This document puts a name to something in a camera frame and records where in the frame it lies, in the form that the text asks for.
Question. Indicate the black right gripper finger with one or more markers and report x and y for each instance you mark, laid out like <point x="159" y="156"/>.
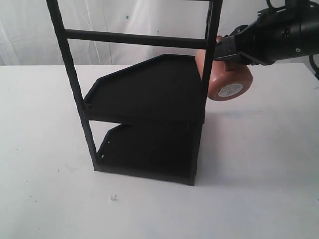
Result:
<point x="239" y="31"/>

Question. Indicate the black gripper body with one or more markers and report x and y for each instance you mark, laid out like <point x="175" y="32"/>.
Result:
<point x="273" y="36"/>

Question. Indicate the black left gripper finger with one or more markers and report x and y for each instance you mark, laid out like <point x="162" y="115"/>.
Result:
<point x="225" y="50"/>

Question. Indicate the brown plastic cup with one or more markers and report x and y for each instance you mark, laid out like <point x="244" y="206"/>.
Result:
<point x="228" y="80"/>

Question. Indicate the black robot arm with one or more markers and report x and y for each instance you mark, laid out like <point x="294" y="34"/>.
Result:
<point x="309" y="25"/>

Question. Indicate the black metal shelf rack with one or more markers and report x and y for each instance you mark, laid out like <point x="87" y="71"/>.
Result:
<point x="145" y="120"/>

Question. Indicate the white backdrop cloth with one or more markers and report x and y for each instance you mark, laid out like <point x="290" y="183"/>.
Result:
<point x="27" y="36"/>

